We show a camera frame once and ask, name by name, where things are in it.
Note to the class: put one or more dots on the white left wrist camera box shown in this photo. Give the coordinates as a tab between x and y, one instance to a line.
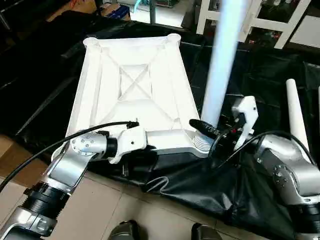
130	142

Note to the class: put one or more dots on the brown cardboard sheet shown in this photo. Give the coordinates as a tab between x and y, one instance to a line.
15	155

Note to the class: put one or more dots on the black mat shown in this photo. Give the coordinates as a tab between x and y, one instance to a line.
262	75

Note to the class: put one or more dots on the white glass door cabinet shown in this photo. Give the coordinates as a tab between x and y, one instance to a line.
268	25

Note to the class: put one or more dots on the grey metal pole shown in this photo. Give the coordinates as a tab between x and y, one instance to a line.
153	12

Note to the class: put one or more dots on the dark left robot foot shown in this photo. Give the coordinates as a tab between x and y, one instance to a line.
125	231

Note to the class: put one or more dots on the white plastic table top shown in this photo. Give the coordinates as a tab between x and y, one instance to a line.
135	100

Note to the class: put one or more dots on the blue printed package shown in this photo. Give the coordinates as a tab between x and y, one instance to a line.
117	12

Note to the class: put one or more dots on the white drawer unit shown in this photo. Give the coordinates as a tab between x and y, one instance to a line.
307	32

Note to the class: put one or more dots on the light brown wooden shelf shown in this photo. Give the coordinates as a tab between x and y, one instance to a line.
75	11

